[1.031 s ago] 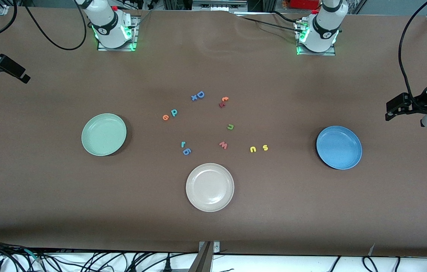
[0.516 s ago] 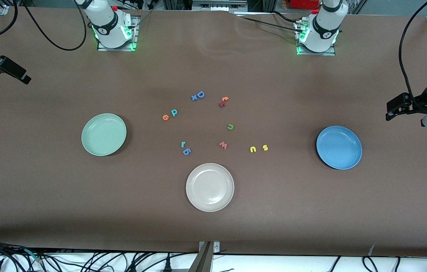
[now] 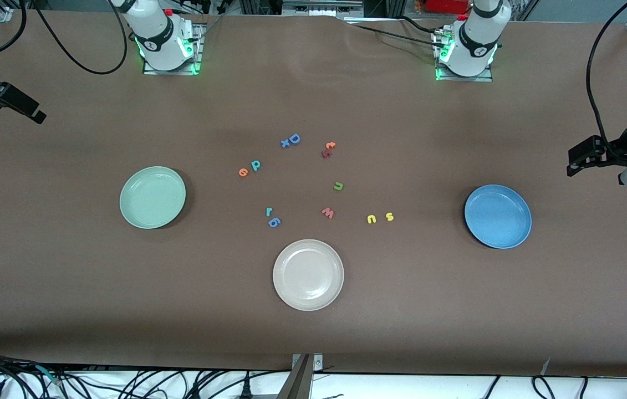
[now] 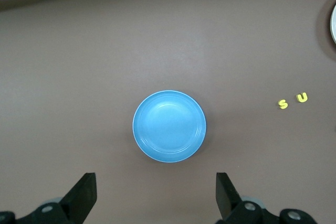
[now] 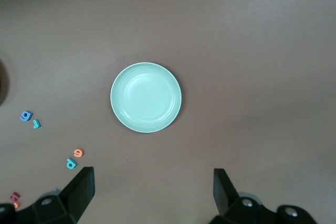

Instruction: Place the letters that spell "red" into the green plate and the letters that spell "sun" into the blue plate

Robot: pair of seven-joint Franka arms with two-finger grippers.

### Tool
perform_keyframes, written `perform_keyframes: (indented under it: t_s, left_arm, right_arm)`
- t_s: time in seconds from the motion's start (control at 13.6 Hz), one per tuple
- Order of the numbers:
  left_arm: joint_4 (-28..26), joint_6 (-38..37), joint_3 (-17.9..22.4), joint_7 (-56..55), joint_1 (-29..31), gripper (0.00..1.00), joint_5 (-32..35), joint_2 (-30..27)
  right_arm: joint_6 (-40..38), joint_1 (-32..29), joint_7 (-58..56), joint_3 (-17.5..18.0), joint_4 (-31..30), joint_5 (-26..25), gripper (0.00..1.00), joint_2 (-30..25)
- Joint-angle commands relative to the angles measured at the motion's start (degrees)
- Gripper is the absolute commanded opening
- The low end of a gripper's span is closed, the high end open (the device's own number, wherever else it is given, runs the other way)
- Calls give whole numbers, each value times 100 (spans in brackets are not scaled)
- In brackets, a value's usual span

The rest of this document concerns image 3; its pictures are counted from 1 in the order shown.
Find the small white paper tag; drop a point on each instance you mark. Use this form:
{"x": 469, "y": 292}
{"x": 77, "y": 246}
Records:
{"x": 546, "y": 366}

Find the aluminium camera mount post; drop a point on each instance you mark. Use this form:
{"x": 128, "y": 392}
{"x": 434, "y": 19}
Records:
{"x": 299, "y": 382}

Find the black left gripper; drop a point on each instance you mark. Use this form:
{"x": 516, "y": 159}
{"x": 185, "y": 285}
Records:
{"x": 611, "y": 151}

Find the brown table cover mat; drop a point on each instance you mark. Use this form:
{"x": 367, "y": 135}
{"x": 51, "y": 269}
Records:
{"x": 313, "y": 332}

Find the blue plate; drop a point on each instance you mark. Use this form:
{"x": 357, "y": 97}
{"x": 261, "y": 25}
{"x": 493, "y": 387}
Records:
{"x": 497, "y": 216}

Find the pale green plate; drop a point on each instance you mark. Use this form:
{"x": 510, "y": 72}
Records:
{"x": 152, "y": 198}

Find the blue foam letter g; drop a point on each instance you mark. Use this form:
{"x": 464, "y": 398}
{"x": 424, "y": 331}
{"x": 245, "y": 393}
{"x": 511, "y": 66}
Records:
{"x": 276, "y": 224}

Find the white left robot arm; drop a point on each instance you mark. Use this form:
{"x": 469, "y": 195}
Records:
{"x": 479, "y": 33}

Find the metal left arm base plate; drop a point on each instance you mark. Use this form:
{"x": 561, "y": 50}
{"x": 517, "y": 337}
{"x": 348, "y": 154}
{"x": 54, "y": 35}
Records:
{"x": 465, "y": 78}

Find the blue foam letter D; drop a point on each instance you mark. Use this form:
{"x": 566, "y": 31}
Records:
{"x": 291, "y": 139}

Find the pink foam letter w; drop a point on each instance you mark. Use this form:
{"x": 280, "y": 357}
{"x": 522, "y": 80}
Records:
{"x": 328, "y": 214}

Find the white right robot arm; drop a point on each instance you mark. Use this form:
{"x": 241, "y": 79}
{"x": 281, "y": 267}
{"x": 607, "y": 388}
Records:
{"x": 158, "y": 33}

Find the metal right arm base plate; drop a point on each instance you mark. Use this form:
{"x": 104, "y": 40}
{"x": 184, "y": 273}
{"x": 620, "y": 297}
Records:
{"x": 197, "y": 55}

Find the grey metal rack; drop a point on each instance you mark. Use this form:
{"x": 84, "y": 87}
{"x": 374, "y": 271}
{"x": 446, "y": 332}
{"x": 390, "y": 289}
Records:
{"x": 321, "y": 6}

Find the red box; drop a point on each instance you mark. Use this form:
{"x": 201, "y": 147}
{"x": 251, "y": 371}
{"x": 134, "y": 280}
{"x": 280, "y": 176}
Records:
{"x": 446, "y": 5}

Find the beige plate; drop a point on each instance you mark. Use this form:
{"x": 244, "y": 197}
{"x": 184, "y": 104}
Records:
{"x": 308, "y": 275}

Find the dark red foam letter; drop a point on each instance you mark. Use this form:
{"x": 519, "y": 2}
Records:
{"x": 327, "y": 153}

